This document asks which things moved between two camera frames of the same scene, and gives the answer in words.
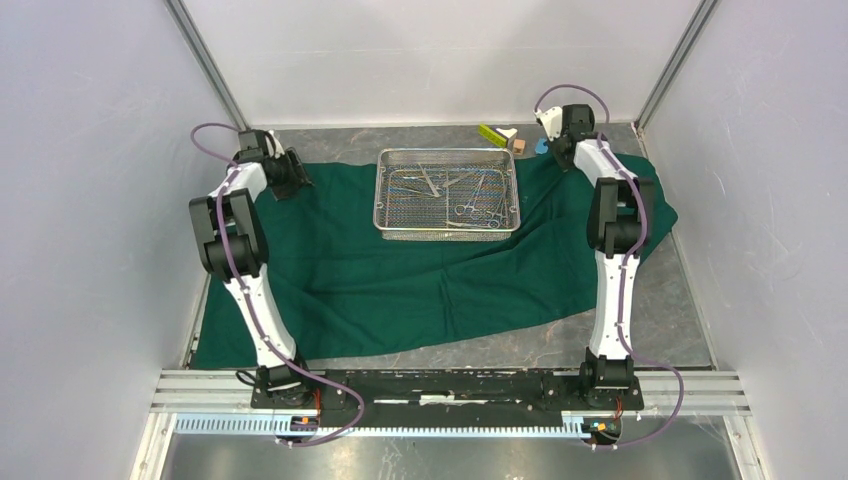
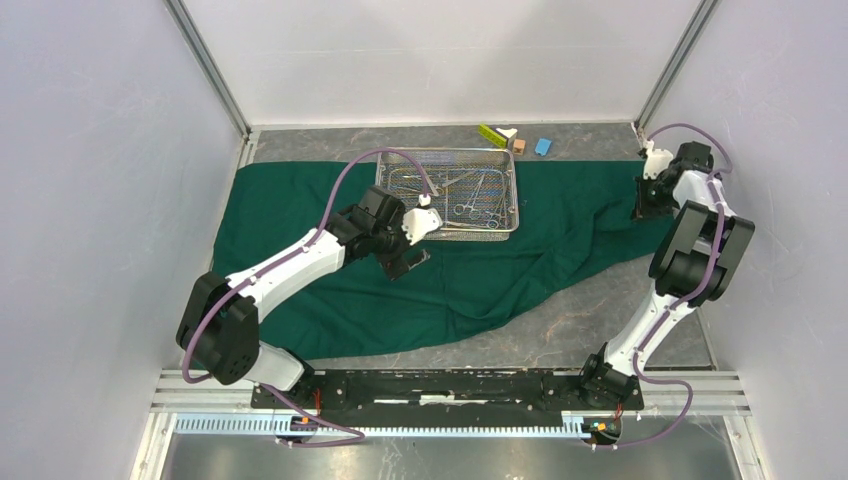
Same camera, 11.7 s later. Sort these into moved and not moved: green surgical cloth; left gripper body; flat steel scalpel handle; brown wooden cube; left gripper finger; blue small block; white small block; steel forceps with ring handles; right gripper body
Moved: right gripper body; left gripper finger; left gripper body
Not moved: green surgical cloth; blue small block; flat steel scalpel handle; white small block; steel forceps with ring handles; brown wooden cube
